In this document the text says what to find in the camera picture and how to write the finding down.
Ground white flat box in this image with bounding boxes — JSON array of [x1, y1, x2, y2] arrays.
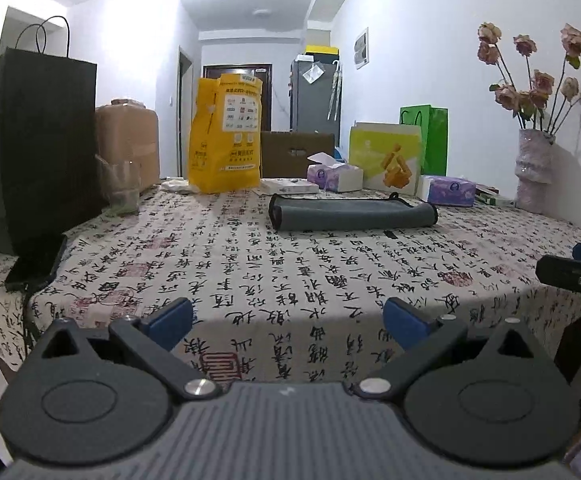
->
[[252, 178, 320, 197]]

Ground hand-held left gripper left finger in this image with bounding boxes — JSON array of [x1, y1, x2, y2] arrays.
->
[[30, 297, 222, 402]]

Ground yellow printed bag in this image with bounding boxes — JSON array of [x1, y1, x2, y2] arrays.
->
[[188, 74, 264, 194]]

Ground pink artificial flowers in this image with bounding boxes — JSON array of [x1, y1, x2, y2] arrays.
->
[[477, 22, 581, 133]]

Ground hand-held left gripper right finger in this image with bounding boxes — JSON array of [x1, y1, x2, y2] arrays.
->
[[355, 297, 549, 404]]

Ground black phone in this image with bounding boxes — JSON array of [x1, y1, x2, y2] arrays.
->
[[4, 234, 68, 291]]

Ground crumpled white tissue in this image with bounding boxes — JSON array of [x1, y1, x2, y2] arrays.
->
[[160, 177, 201, 195]]

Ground white textured vase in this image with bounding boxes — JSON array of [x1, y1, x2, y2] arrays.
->
[[515, 129, 556, 213]]

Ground yellow and white gift bag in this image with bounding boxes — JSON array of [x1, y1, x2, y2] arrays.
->
[[348, 122, 424, 196]]

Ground grey refrigerator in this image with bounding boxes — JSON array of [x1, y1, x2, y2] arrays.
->
[[290, 57, 342, 135]]

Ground clear glass cup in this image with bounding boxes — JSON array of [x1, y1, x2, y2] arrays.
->
[[95, 157, 142, 217]]

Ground yellow box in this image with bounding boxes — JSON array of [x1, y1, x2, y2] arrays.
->
[[305, 45, 340, 63]]

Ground green paper bag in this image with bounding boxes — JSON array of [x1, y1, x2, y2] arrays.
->
[[399, 105, 449, 177]]

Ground calligraphy print tablecloth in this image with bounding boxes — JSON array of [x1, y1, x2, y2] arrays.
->
[[0, 177, 581, 391]]

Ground dark wooden door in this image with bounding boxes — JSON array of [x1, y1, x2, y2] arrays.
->
[[203, 64, 273, 133]]

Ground green and white box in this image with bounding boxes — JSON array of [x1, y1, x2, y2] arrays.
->
[[475, 185, 517, 207]]

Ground purple tissue box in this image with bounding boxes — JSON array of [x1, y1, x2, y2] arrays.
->
[[307, 156, 364, 193], [419, 175, 477, 207]]

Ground grey pouch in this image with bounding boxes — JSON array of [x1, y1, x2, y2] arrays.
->
[[268, 192, 440, 233]]

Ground folded umbrella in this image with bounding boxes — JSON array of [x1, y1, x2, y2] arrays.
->
[[328, 60, 344, 121]]

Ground black paper bag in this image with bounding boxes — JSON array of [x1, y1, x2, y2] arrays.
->
[[0, 16, 102, 257]]

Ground brown cardboard box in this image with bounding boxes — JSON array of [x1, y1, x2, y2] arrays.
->
[[260, 131, 335, 180], [94, 101, 161, 192]]

